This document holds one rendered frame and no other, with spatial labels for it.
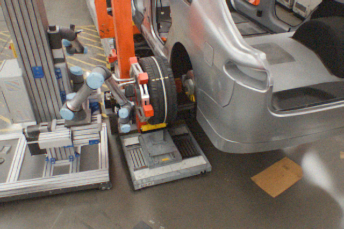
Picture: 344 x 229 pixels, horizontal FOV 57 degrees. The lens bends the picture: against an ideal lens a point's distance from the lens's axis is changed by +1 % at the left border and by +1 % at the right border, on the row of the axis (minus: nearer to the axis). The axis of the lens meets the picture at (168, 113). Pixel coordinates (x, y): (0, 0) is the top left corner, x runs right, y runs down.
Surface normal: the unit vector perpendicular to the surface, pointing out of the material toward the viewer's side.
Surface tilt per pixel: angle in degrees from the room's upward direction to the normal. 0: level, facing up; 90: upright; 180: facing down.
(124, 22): 90
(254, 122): 91
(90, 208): 0
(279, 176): 2
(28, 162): 0
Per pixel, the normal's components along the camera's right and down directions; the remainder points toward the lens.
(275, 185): 0.03, -0.81
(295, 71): 0.11, -0.55
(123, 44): 0.30, 0.55
